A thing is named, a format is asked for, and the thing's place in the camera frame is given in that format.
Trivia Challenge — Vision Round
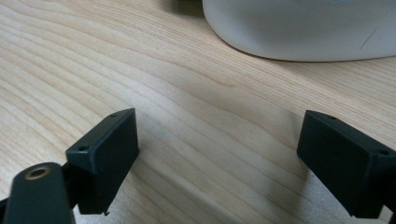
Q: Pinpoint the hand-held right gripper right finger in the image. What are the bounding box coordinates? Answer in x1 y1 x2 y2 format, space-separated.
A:
296 109 396 219

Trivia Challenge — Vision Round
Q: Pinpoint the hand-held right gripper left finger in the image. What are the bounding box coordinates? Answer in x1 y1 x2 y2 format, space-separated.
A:
64 107 140 217

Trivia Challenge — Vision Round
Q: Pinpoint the white bowl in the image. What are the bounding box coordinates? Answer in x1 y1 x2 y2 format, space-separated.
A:
202 0 396 63

